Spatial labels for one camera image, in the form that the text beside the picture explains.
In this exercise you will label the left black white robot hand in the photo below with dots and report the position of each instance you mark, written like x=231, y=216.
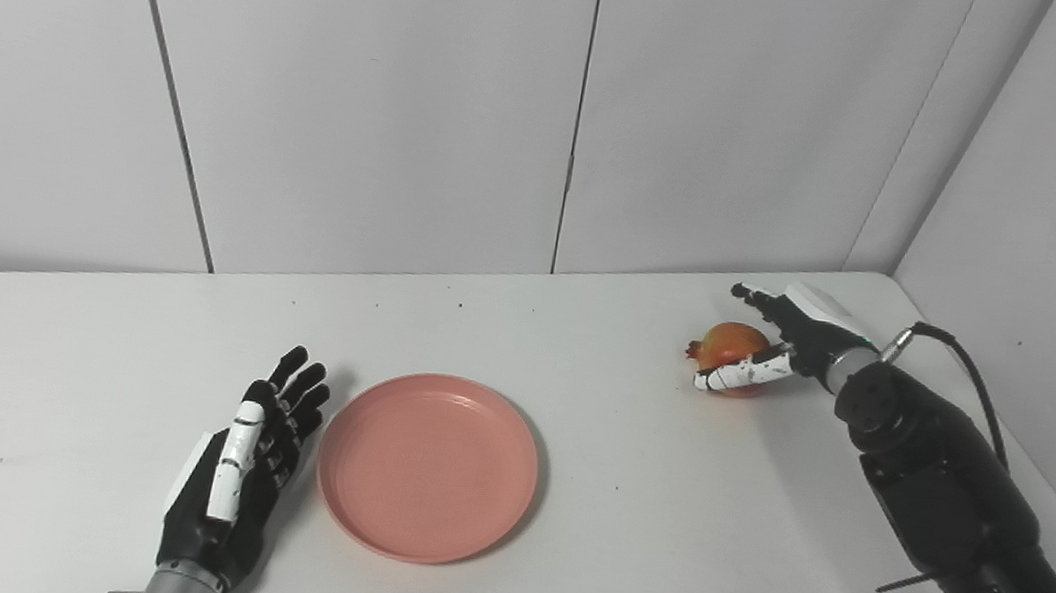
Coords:
x=202, y=529

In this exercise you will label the red yellow pomegranate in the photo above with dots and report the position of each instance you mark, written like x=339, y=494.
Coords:
x=729, y=343

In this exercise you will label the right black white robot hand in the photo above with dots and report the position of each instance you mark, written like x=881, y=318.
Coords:
x=815, y=337

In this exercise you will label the pink round plate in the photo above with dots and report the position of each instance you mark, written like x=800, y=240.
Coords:
x=427, y=465

